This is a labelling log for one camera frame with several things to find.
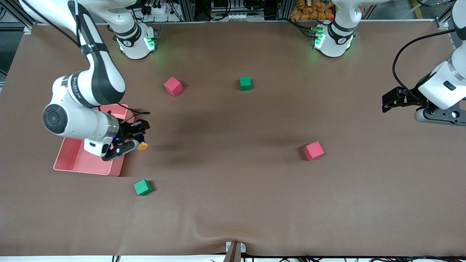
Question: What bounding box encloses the white terminal block row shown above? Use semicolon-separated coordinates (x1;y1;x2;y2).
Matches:
210;13;265;21

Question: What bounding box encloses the brown mounting bar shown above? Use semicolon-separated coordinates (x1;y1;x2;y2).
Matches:
223;242;242;262

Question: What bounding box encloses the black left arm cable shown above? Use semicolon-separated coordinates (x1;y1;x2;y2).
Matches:
392;29;455;99

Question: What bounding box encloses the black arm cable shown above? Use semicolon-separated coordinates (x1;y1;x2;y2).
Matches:
392;29;455;99
22;0;151;122

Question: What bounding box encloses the aluminium frame profile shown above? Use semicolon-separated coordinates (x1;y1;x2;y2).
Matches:
0;0;37;29
435;0;455;28

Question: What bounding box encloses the orange packets pile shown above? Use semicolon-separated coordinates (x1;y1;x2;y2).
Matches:
290;0;335;21

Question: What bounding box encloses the pink plastic bin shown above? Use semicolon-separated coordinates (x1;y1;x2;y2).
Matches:
53;103;135;177

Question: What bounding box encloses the white power strip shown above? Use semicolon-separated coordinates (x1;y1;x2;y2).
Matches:
135;3;182;22

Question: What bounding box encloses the brown table mat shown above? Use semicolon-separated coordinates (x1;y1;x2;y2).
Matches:
0;20;466;257

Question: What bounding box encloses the red foam cube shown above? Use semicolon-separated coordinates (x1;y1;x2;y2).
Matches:
163;76;183;97
303;141;325;162

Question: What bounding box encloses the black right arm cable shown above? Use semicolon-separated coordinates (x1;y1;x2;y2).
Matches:
22;0;151;122

